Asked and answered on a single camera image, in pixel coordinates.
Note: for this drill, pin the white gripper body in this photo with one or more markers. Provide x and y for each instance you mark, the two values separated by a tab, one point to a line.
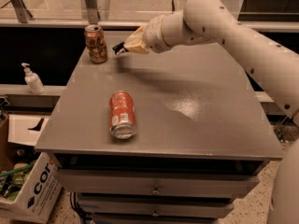
153	34

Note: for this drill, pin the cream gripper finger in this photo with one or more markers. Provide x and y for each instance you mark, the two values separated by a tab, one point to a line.
136	44
140	31

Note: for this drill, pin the black rxbar chocolate bar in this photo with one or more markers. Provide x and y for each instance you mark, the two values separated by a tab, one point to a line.
119	49

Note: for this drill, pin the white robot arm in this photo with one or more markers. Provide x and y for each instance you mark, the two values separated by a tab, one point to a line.
274	67

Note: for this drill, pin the brown upright drink can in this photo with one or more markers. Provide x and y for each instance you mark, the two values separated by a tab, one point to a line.
95	43

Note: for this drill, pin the orange soda can lying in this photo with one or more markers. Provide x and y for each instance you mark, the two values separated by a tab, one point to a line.
122	115

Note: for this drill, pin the white pump bottle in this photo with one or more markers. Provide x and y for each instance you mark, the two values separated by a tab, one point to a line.
32	80

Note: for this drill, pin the grey drawer cabinet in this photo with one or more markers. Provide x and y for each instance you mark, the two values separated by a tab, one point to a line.
201	139

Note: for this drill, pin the white cardboard box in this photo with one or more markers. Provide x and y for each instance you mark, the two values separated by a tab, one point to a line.
37	196

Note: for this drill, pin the middle metal railing bracket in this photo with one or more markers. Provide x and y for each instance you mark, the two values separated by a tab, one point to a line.
92	11

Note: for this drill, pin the metal railing bracket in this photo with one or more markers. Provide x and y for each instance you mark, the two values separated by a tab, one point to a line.
92	11
22	13

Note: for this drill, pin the left metal railing bracket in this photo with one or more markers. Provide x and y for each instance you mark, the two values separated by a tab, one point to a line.
22	13

